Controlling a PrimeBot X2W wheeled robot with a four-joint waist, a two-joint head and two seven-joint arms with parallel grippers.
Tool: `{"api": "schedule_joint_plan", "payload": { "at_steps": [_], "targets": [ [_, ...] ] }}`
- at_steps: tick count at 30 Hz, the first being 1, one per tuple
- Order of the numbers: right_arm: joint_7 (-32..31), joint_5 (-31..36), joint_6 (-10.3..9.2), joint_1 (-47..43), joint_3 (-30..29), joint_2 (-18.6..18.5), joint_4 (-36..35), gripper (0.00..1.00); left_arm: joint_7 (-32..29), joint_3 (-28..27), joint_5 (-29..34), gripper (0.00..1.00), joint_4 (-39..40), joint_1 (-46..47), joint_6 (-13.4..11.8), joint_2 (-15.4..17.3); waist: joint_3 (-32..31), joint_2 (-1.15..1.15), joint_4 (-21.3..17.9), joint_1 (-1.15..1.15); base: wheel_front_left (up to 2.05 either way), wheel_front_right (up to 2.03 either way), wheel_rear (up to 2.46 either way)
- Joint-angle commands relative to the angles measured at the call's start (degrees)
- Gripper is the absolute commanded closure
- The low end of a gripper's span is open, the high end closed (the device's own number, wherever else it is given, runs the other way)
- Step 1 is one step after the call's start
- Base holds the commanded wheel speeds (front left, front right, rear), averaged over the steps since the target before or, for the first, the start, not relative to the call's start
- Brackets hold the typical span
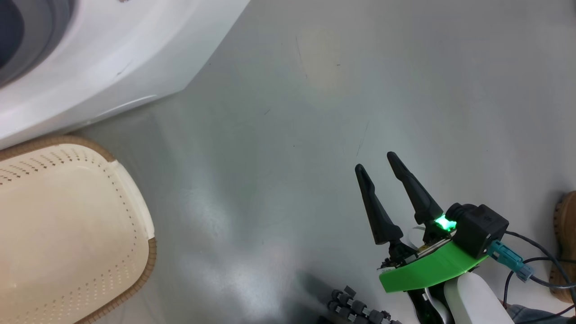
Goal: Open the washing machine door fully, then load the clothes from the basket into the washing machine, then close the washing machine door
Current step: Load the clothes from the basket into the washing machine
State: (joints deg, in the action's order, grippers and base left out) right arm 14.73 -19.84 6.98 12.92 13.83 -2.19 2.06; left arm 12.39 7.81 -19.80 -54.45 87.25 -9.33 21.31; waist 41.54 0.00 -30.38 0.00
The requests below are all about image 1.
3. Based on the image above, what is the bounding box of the cream perforated laundry basket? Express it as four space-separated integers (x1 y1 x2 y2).
0 135 157 324

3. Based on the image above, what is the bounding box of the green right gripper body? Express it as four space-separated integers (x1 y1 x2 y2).
378 216 489 293

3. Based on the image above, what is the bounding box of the brown shoe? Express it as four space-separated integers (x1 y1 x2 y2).
550 191 576 303

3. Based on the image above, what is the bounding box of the teal cable connector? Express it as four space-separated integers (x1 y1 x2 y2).
488 240 535 283

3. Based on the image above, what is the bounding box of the black camera cable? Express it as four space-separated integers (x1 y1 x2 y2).
505 231 576 315

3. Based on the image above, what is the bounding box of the black corrugated cable conduit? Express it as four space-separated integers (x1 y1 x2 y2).
326 286 403 324

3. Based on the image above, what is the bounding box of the white front-load washing machine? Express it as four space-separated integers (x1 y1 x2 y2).
0 0 251 150

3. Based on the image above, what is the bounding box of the blue jeans leg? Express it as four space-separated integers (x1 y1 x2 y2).
506 304 563 324

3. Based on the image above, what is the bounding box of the grey rubber door gasket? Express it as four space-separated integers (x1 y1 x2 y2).
0 0 76 88

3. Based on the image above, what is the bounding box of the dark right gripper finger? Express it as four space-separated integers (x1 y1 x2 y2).
355 164 404 246
387 151 445 225

